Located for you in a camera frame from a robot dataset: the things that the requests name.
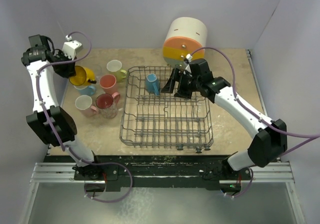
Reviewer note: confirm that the grey wire dish rack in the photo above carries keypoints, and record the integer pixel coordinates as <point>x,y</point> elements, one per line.
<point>164,121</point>

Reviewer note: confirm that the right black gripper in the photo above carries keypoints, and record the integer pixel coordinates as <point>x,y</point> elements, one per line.
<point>169,88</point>

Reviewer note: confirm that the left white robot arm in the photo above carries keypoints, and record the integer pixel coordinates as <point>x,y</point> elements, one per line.
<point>48,120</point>

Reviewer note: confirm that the round cream drawer cabinet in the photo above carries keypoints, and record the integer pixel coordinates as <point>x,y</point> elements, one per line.
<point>185,36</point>

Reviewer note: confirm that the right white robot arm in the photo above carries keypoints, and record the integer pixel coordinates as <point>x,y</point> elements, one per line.
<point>268,136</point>

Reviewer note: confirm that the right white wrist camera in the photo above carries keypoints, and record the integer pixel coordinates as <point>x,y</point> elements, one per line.
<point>187,61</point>

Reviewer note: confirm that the dark blue textured mug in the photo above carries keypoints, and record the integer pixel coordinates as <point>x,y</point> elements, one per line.
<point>152,84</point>

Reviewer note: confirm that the salmon pink tumbler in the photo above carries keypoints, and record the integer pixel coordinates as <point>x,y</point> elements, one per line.
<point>109,84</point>

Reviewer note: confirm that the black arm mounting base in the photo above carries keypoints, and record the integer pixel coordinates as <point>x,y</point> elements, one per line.
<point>160,171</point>

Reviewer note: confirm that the yellow mug black handle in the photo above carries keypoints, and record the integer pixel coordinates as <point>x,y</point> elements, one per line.
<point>83,77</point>

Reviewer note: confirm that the clear glass cup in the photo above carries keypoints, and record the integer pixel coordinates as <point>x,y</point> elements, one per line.
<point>97,69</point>

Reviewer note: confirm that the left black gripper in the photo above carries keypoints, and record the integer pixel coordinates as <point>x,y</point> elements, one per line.
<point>69,72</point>

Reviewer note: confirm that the lime green faceted mug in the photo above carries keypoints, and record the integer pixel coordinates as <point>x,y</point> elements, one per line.
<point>115,68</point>

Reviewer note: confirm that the pale pink faceted mug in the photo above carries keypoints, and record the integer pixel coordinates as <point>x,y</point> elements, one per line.
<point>84,104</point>

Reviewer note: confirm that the pink floral mug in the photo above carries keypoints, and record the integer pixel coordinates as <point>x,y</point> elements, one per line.
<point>107,104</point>

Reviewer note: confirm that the aluminium frame rail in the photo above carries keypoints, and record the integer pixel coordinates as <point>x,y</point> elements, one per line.
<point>53,173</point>

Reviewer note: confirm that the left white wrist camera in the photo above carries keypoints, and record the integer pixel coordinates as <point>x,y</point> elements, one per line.
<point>71,48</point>

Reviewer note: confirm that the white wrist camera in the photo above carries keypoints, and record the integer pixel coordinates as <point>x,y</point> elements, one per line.
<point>71,48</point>
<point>187,61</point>

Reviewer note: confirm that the light blue mug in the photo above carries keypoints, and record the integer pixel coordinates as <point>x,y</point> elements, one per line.
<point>89,90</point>

